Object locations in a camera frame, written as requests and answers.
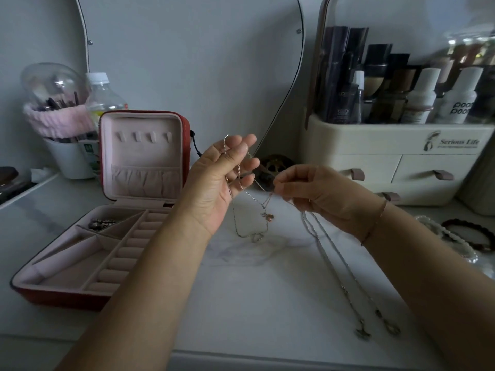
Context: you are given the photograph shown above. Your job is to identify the person's left hand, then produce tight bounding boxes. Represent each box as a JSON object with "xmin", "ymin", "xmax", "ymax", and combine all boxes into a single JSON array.
[{"xmin": 181, "ymin": 134, "xmax": 261, "ymax": 237}]

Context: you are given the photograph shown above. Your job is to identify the person's right hand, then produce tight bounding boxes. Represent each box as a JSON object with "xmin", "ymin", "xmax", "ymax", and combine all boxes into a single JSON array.
[{"xmin": 272, "ymin": 164, "xmax": 388, "ymax": 241}]

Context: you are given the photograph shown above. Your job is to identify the rose gold pendant necklace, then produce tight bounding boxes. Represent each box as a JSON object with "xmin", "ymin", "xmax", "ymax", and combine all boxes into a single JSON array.
[{"xmin": 238, "ymin": 178, "xmax": 284, "ymax": 224}]

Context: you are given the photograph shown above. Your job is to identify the thin silver pendant necklace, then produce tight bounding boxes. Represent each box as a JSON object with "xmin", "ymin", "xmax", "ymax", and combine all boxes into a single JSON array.
[{"xmin": 223, "ymin": 135, "xmax": 270, "ymax": 244}]

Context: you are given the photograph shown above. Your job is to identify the silver chain with cross pendant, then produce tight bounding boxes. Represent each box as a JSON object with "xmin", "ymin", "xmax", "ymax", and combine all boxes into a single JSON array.
[{"xmin": 301, "ymin": 210, "xmax": 373, "ymax": 341}]

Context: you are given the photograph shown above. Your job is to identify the silver chain with ring pendant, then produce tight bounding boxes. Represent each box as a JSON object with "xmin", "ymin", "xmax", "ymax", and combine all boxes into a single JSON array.
[{"xmin": 309, "ymin": 212, "xmax": 403, "ymax": 338}]

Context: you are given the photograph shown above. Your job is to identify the person's right forearm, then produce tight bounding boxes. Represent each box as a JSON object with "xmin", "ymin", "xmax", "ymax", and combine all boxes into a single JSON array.
[{"xmin": 360, "ymin": 203, "xmax": 495, "ymax": 371}]

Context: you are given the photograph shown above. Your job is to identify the person's left forearm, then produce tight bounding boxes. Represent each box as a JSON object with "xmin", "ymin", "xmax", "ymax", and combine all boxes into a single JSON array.
[{"xmin": 54, "ymin": 210, "xmax": 218, "ymax": 371}]

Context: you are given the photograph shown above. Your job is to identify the dark round gold ornament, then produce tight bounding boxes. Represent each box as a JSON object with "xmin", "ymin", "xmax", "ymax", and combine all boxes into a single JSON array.
[{"xmin": 252, "ymin": 154, "xmax": 298, "ymax": 192}]

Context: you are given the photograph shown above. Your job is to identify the red jewelry box pink lining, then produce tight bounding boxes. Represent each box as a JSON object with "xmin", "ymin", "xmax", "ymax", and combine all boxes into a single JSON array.
[{"xmin": 10, "ymin": 110, "xmax": 202, "ymax": 312}]

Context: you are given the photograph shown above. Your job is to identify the cream small drawer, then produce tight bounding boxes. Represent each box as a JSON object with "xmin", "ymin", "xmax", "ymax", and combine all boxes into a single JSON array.
[
  {"xmin": 336, "ymin": 154, "xmax": 403, "ymax": 187},
  {"xmin": 391, "ymin": 152, "xmax": 481, "ymax": 184}
]

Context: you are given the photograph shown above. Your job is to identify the heart-shaped mirror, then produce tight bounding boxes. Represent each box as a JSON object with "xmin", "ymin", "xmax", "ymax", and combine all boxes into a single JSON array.
[{"xmin": 73, "ymin": 0, "xmax": 307, "ymax": 168}]

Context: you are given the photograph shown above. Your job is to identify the cream cosmetic organiser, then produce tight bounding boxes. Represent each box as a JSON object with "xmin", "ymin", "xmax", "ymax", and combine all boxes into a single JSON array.
[{"xmin": 303, "ymin": 112, "xmax": 495, "ymax": 207}]

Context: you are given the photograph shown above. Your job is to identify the row of dark cosmetic bottles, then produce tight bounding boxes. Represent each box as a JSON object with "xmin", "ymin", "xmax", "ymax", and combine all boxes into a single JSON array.
[{"xmin": 319, "ymin": 26, "xmax": 495, "ymax": 125}]

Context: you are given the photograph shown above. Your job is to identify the cream wide drawer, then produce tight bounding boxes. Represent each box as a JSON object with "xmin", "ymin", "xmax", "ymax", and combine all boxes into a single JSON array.
[{"xmin": 364, "ymin": 182, "xmax": 466, "ymax": 207}]

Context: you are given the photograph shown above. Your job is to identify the clear plastic drink bottle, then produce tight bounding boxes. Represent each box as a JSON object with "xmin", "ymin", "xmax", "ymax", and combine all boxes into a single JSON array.
[{"xmin": 83, "ymin": 72, "xmax": 129, "ymax": 176}]

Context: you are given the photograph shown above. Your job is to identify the dark metal jewelry pieces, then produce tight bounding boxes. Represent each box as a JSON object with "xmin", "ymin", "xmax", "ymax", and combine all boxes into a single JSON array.
[{"xmin": 88, "ymin": 218, "xmax": 117, "ymax": 232}]

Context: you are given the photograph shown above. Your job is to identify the white lotion bottle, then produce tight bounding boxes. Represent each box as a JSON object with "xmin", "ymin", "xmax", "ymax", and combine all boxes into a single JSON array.
[
  {"xmin": 433, "ymin": 66, "xmax": 485, "ymax": 125},
  {"xmin": 400, "ymin": 67, "xmax": 442, "ymax": 125}
]

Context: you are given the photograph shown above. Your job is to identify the white brush holder cup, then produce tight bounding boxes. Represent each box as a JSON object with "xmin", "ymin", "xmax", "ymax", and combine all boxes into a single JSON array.
[{"xmin": 42, "ymin": 136, "xmax": 98, "ymax": 180}]

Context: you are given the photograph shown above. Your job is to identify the pink fluffy headband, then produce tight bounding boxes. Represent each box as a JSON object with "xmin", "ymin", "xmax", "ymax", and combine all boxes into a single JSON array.
[{"xmin": 22, "ymin": 103, "xmax": 98, "ymax": 139}]

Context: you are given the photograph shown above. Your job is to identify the bunch of makeup brushes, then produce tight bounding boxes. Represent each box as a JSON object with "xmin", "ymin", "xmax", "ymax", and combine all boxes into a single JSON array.
[{"xmin": 36, "ymin": 90, "xmax": 84, "ymax": 113}]

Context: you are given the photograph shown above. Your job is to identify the white crumpled tissue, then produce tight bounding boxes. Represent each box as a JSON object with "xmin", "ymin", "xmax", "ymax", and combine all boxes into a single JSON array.
[{"xmin": 30, "ymin": 167, "xmax": 59, "ymax": 184}]

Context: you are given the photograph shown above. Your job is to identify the clear dome holder lid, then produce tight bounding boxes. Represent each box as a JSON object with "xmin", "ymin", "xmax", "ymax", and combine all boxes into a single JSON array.
[{"xmin": 20, "ymin": 62, "xmax": 90, "ymax": 112}]

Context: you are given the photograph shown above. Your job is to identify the white tray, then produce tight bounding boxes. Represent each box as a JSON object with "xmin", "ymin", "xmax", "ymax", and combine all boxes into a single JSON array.
[{"xmin": 0, "ymin": 172, "xmax": 60, "ymax": 208}]

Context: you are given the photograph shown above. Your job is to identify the brown rounded object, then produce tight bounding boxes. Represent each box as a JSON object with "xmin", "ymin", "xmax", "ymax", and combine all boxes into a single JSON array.
[{"xmin": 0, "ymin": 166, "xmax": 20, "ymax": 190}]

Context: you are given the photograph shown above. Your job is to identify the thin wrist bracelet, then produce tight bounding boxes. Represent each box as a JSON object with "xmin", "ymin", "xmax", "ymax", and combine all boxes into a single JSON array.
[{"xmin": 360, "ymin": 199, "xmax": 389, "ymax": 247}]

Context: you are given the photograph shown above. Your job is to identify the white beaded bracelet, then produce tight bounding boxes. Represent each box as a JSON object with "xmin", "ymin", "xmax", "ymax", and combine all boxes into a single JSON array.
[{"xmin": 415, "ymin": 215, "xmax": 479, "ymax": 264}]

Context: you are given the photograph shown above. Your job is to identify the dark twisted hair tie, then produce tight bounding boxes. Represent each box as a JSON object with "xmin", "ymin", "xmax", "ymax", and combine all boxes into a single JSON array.
[{"xmin": 441, "ymin": 218, "xmax": 495, "ymax": 253}]

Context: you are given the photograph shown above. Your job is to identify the clear organiser lid brown frame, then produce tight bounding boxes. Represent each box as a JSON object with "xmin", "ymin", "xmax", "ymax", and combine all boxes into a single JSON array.
[{"xmin": 306, "ymin": 0, "xmax": 495, "ymax": 128}]

